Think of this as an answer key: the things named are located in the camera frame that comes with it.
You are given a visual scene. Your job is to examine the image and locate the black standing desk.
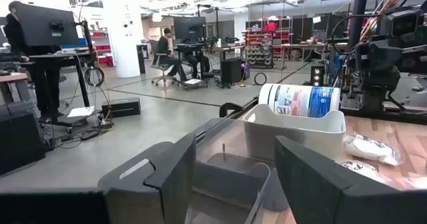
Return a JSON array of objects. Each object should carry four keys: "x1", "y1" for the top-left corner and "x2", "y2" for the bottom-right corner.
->
[{"x1": 19, "y1": 19, "x2": 101, "y2": 131}]

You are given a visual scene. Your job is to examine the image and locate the long wooden workbench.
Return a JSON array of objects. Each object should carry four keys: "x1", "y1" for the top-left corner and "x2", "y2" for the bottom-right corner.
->
[{"x1": 273, "y1": 42, "x2": 350, "y2": 70}]

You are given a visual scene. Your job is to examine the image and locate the black power strip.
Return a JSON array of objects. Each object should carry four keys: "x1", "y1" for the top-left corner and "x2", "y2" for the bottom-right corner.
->
[{"x1": 79, "y1": 130, "x2": 99, "y2": 141}]

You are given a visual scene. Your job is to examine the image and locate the wooden side table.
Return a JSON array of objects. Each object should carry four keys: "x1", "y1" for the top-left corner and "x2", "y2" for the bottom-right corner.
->
[{"x1": 0, "y1": 71, "x2": 33, "y2": 105}]

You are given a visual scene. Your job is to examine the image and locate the bundle of coloured cables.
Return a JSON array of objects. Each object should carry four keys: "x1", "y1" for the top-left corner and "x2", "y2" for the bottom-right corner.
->
[{"x1": 360, "y1": 0, "x2": 403, "y2": 42}]

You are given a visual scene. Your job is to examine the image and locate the frosted translucent plastic bin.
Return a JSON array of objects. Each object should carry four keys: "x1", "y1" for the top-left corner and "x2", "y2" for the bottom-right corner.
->
[{"x1": 242, "y1": 103, "x2": 347, "y2": 161}]

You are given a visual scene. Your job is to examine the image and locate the white shelf red boxes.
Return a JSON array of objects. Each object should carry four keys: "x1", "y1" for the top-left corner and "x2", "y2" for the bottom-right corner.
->
[{"x1": 89, "y1": 27, "x2": 114, "y2": 68}]

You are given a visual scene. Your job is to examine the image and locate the large black monitor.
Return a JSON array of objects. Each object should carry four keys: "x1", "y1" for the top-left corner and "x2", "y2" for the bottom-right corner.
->
[{"x1": 15, "y1": 3, "x2": 80, "y2": 48}]

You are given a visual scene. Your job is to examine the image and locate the black narrow cabinet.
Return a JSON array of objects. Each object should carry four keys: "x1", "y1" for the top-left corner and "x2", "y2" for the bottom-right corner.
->
[{"x1": 136, "y1": 43, "x2": 149, "y2": 74}]

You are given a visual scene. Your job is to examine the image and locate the large black case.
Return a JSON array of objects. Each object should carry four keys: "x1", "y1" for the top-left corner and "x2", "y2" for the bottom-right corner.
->
[{"x1": 0, "y1": 100, "x2": 47, "y2": 177}]

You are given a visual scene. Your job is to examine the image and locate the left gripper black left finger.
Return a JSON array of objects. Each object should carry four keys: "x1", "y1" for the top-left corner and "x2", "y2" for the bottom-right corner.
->
[{"x1": 97, "y1": 133, "x2": 197, "y2": 224}]

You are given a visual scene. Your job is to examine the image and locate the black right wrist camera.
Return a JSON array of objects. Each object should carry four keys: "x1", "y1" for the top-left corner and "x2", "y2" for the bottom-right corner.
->
[{"x1": 386, "y1": 9, "x2": 420, "y2": 38}]

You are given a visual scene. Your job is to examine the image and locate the grey office chair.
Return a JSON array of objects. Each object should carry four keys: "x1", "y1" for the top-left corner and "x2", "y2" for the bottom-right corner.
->
[{"x1": 148, "y1": 39, "x2": 181, "y2": 87}]

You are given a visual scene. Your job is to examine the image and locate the black vertical rig post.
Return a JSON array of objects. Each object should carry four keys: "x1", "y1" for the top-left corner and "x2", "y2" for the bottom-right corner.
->
[{"x1": 346, "y1": 0, "x2": 370, "y2": 53}]

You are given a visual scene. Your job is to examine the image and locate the standing person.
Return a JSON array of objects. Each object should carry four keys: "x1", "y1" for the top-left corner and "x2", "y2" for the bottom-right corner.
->
[{"x1": 2, "y1": 0, "x2": 66, "y2": 118}]

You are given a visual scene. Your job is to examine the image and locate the white paper sheet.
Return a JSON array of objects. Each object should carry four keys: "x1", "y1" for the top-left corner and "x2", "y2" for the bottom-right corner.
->
[{"x1": 66, "y1": 105, "x2": 97, "y2": 119}]

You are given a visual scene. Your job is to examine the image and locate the white wipes canister blue label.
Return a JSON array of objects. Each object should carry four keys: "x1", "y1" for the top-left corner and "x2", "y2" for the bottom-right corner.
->
[{"x1": 258, "y1": 83, "x2": 342, "y2": 119}]

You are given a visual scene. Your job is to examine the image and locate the black computer tower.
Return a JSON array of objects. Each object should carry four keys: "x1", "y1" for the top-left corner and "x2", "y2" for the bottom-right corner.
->
[{"x1": 220, "y1": 56, "x2": 244, "y2": 85}]

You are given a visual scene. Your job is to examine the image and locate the coiled black cable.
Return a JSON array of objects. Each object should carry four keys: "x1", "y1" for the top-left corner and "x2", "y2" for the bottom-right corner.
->
[{"x1": 83, "y1": 66, "x2": 105, "y2": 88}]

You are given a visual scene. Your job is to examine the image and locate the black ring on floor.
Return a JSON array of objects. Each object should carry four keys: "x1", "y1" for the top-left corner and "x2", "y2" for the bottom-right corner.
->
[{"x1": 253, "y1": 71, "x2": 268, "y2": 86}]

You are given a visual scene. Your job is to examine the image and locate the computer tower white lights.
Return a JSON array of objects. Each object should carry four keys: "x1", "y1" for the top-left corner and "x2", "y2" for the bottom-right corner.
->
[{"x1": 309, "y1": 65, "x2": 326, "y2": 87}]

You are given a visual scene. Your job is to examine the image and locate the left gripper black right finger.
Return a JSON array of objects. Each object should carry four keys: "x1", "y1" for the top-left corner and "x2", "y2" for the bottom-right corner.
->
[{"x1": 275, "y1": 135, "x2": 427, "y2": 224}]

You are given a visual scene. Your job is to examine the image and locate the clear bag white contents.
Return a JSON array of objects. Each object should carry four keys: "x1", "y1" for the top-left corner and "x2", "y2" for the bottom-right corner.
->
[
  {"x1": 339, "y1": 159, "x2": 394, "y2": 185},
  {"x1": 342, "y1": 133, "x2": 405, "y2": 167},
  {"x1": 402, "y1": 175, "x2": 427, "y2": 190}
]

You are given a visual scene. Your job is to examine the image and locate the seated person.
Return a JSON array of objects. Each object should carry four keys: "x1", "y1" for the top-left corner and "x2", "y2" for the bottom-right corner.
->
[{"x1": 155, "y1": 27, "x2": 187, "y2": 82}]

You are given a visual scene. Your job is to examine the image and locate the black box on floor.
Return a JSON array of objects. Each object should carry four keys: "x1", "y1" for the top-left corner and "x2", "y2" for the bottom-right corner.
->
[{"x1": 101, "y1": 97, "x2": 142, "y2": 119}]

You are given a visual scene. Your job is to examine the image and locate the white round pillar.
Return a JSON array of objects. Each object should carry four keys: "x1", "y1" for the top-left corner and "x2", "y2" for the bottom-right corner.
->
[{"x1": 102, "y1": 0, "x2": 143, "y2": 79}]

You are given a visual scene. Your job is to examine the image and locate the shelving rack red bins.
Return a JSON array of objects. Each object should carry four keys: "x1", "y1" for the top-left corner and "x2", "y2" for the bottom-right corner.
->
[{"x1": 244, "y1": 17, "x2": 293, "y2": 70}]

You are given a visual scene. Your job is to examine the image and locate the black office desk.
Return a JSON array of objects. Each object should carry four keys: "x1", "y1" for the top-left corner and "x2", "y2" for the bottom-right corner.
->
[{"x1": 175, "y1": 43, "x2": 246, "y2": 90}]

